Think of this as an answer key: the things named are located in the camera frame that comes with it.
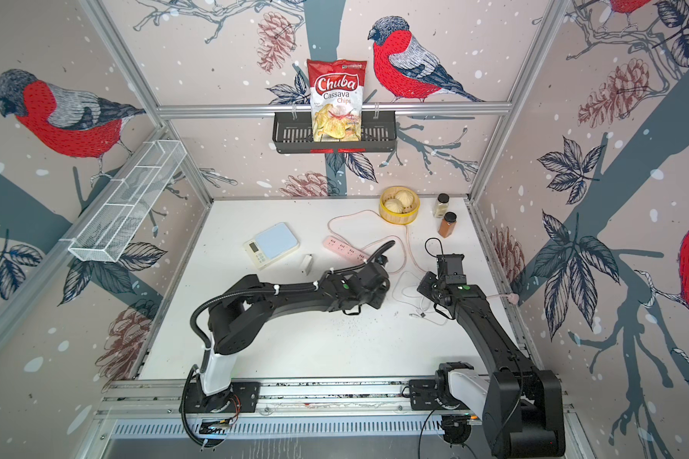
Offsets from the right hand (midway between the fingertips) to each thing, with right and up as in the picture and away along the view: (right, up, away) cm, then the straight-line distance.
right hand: (425, 281), depth 88 cm
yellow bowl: (0, +22, +23) cm, 32 cm away
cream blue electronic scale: (-53, +10, +17) cm, 56 cm away
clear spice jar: (+12, +25, +22) cm, 35 cm away
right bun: (-1, +29, +26) cm, 39 cm away
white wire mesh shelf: (-86, +16, -16) cm, 89 cm away
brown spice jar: (+13, +18, +16) cm, 27 cm away
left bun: (-6, +25, +23) cm, 35 cm away
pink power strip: (-26, +9, +14) cm, 30 cm away
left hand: (-12, -2, 0) cm, 12 cm away
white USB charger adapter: (-39, +4, +8) cm, 40 cm away
